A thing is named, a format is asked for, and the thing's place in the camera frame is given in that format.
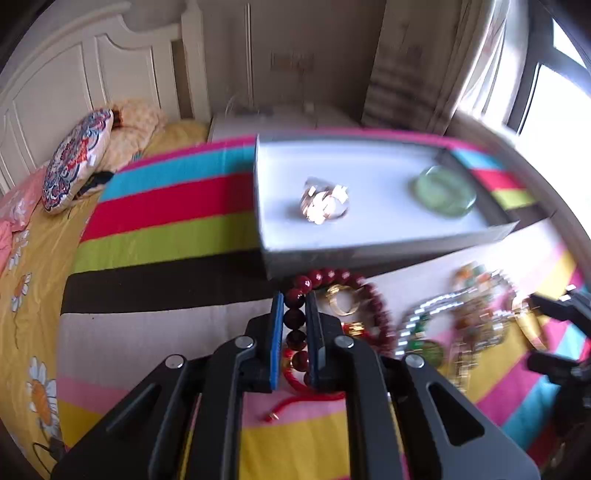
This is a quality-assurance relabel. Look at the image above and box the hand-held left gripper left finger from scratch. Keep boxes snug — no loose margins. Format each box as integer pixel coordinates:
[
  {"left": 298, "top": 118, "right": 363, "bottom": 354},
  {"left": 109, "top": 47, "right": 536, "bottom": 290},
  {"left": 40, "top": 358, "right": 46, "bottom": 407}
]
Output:
[{"left": 51, "top": 292, "right": 284, "bottom": 480}]

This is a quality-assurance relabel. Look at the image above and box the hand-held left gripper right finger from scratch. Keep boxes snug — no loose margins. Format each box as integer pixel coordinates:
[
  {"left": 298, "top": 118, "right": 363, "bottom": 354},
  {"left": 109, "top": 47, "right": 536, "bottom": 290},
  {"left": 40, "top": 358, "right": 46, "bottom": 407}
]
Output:
[{"left": 305, "top": 291, "right": 541, "bottom": 480}]

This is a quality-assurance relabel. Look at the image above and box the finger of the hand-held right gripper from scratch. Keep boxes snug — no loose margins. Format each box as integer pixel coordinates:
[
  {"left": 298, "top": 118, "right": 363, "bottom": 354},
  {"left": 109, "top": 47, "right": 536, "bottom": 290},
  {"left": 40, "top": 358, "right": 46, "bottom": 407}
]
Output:
[
  {"left": 526, "top": 350, "right": 591, "bottom": 393},
  {"left": 529, "top": 285, "right": 591, "bottom": 333}
]

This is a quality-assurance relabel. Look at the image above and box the gold bangle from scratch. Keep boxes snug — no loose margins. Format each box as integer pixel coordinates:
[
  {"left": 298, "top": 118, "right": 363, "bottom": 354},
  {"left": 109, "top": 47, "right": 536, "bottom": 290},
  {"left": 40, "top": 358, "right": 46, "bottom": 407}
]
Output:
[{"left": 510, "top": 298, "right": 550, "bottom": 352}]

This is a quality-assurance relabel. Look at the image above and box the gold ring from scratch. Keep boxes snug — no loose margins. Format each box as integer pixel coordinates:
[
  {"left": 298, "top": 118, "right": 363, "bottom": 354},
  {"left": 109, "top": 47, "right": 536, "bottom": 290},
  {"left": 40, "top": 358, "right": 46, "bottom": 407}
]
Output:
[{"left": 325, "top": 285, "right": 363, "bottom": 317}]

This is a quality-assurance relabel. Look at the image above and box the red string bracelet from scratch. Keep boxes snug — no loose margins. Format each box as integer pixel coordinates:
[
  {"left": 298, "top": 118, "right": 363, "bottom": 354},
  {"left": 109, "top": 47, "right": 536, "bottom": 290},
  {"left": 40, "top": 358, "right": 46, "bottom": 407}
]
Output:
[{"left": 263, "top": 348, "right": 347, "bottom": 423}]

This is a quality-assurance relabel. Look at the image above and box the dark red bead bracelet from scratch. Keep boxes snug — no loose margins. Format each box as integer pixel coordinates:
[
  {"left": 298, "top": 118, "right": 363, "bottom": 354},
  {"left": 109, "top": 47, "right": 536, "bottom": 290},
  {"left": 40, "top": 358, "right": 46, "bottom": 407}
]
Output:
[{"left": 284, "top": 268, "right": 398, "bottom": 372}]

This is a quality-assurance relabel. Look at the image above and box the multicoloured stone bead bracelet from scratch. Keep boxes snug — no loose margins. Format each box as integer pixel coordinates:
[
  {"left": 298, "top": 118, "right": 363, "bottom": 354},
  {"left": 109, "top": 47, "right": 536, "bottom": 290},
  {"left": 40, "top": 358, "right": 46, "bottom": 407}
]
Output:
[{"left": 450, "top": 263, "right": 518, "bottom": 347}]

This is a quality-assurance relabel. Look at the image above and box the gold chain bracelet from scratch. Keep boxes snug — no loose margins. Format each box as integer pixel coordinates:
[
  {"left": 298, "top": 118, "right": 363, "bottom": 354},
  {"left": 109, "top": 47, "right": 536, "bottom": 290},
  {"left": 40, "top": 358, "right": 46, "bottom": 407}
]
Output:
[{"left": 445, "top": 342, "right": 485, "bottom": 393}]

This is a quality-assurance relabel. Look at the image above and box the white pearl necklace green pendant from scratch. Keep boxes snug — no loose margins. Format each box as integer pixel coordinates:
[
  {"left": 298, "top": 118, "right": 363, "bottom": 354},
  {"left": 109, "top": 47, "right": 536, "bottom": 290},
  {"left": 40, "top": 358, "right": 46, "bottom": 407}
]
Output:
[{"left": 394, "top": 288, "right": 467, "bottom": 370}]

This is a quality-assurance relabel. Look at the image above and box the white jewelry tray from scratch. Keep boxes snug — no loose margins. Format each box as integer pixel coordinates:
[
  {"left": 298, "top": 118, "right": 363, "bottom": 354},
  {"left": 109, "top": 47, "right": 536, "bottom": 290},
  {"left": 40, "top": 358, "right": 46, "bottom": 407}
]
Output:
[{"left": 252, "top": 134, "right": 520, "bottom": 280}]

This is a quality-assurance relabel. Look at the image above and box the silver crystal brooch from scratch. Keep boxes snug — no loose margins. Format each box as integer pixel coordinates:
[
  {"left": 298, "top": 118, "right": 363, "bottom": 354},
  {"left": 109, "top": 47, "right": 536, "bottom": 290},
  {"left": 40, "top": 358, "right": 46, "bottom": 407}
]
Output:
[{"left": 290, "top": 178, "right": 351, "bottom": 227}]

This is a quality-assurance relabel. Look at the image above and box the striped colourful cloth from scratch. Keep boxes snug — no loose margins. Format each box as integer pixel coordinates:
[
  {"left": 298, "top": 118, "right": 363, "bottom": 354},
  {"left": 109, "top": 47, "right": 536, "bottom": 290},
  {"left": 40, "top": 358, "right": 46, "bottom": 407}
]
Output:
[{"left": 58, "top": 127, "right": 591, "bottom": 480}]

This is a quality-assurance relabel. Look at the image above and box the green jade bangle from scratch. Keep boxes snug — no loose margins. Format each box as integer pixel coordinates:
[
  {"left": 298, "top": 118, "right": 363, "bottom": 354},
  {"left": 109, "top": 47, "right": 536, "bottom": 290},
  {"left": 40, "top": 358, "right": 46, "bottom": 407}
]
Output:
[{"left": 411, "top": 166, "right": 477, "bottom": 217}]

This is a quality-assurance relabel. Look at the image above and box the dark framed window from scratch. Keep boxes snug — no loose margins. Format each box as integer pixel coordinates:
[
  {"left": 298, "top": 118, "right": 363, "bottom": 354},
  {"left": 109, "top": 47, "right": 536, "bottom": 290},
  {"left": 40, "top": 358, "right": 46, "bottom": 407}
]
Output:
[{"left": 501, "top": 0, "right": 591, "bottom": 153}]

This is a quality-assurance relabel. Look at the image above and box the white nightstand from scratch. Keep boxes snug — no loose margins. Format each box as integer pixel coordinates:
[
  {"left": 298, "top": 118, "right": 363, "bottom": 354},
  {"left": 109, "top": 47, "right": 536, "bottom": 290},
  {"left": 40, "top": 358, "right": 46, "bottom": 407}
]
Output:
[{"left": 208, "top": 104, "right": 361, "bottom": 144}]

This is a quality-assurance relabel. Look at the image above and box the yellow floral bedsheet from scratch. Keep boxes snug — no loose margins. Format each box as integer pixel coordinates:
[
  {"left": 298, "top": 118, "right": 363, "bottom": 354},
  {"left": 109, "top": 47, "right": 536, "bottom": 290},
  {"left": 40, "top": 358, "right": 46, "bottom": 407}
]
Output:
[{"left": 0, "top": 120, "right": 208, "bottom": 480}]

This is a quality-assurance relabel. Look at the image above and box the beige pillow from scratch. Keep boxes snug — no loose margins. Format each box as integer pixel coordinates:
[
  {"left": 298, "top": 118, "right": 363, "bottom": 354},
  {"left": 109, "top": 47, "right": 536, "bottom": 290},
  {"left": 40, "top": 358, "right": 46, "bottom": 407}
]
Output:
[{"left": 99, "top": 99, "right": 169, "bottom": 171}]

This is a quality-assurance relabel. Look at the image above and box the round patterned cushion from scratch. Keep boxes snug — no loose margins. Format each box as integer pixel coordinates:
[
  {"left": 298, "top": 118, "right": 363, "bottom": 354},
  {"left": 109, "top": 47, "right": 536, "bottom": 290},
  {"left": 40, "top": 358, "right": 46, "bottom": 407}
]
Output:
[{"left": 41, "top": 108, "right": 115, "bottom": 215}]

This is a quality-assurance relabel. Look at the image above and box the printed beige curtain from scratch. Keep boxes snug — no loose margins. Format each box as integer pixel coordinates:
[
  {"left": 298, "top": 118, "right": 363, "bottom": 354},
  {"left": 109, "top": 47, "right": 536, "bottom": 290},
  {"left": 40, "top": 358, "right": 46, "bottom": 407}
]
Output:
[{"left": 362, "top": 0, "right": 509, "bottom": 137}]

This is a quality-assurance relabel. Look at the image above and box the white desk lamp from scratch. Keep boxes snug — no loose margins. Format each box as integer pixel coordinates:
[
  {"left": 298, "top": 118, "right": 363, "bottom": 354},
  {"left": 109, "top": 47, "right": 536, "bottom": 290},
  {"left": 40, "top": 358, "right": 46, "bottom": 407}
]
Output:
[{"left": 224, "top": 0, "right": 273, "bottom": 118}]

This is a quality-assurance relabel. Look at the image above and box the pink cloth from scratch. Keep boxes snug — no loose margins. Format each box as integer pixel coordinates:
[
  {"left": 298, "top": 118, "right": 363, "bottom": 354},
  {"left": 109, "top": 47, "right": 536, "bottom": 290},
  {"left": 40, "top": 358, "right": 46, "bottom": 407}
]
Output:
[{"left": 0, "top": 166, "right": 49, "bottom": 273}]

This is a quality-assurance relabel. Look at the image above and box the white wooden headboard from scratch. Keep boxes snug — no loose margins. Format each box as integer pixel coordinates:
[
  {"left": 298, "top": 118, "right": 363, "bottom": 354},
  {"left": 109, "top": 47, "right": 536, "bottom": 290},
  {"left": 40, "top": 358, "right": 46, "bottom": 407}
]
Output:
[{"left": 0, "top": 0, "right": 208, "bottom": 195}]

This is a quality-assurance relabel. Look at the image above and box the black cable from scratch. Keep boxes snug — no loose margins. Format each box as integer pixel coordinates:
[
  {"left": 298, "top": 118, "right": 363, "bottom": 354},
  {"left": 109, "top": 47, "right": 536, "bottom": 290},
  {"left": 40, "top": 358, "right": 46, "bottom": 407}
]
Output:
[{"left": 32, "top": 436, "right": 65, "bottom": 462}]

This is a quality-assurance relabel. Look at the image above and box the wall socket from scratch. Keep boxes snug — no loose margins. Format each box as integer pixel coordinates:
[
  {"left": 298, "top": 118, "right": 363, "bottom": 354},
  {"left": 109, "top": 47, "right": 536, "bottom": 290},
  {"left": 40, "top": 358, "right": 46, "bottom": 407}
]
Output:
[{"left": 270, "top": 51, "right": 315, "bottom": 72}]

